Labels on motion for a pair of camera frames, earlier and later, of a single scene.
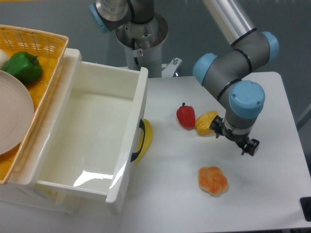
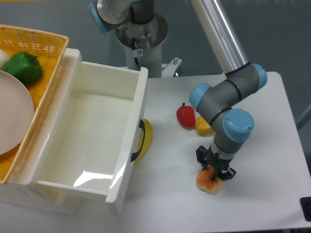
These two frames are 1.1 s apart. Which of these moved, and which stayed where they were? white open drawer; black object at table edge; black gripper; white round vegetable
Moved: black gripper
Stayed: white round vegetable; white open drawer; black object at table edge
